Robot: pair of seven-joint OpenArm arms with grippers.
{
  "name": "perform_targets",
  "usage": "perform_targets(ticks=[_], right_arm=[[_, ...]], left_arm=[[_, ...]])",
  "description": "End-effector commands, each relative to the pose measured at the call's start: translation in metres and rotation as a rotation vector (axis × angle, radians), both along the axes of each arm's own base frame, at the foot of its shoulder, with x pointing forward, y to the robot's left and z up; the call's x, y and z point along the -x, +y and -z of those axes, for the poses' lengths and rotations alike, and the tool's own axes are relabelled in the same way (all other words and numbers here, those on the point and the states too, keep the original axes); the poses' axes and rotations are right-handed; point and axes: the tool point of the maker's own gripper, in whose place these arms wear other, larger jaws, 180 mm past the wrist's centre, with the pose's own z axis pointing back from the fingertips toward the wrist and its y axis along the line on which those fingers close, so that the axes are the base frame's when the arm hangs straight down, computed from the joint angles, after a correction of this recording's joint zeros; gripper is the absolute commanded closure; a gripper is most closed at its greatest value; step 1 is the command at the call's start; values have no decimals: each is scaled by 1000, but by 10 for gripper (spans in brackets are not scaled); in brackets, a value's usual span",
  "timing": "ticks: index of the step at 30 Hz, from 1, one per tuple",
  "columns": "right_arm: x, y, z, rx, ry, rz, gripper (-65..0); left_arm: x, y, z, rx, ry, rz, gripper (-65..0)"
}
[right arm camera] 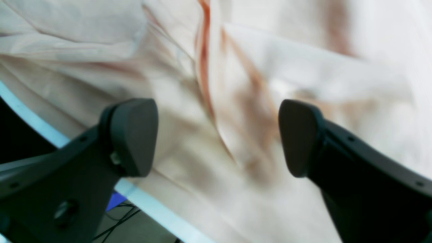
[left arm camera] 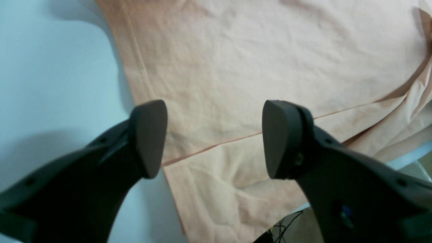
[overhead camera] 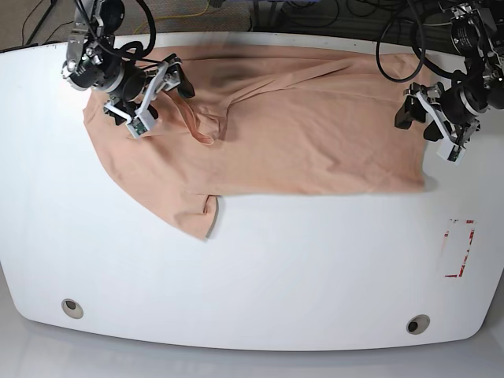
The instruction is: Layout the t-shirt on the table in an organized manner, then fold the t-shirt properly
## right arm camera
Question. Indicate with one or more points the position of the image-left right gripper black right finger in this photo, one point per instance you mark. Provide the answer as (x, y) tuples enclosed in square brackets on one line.
[(370, 197)]

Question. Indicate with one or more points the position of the peach t-shirt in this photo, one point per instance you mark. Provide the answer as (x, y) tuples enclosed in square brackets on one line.
[(218, 71)]

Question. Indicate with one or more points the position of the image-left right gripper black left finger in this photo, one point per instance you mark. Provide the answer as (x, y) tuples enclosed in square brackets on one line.
[(61, 197)]

